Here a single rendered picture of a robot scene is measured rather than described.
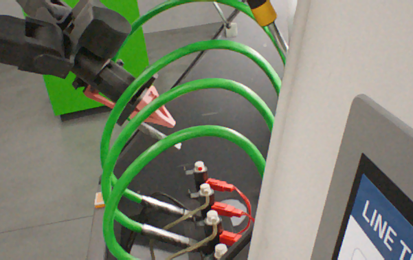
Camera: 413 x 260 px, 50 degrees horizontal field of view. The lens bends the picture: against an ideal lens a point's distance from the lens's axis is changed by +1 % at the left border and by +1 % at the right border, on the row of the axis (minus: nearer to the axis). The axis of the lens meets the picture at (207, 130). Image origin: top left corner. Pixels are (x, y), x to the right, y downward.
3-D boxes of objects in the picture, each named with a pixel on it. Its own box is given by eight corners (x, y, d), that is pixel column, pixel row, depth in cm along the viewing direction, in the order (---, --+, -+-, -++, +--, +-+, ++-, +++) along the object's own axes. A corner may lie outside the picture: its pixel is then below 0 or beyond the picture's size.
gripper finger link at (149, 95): (177, 124, 74) (132, 91, 72) (154, 152, 77) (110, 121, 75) (185, 108, 80) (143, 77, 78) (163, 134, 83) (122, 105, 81)
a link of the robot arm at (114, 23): (30, 34, 73) (29, 67, 68) (58, -21, 67) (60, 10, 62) (97, 59, 80) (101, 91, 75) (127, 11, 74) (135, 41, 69)
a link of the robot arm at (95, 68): (72, 57, 78) (57, 70, 73) (89, 28, 74) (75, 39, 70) (104, 80, 79) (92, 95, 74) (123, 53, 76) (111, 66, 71)
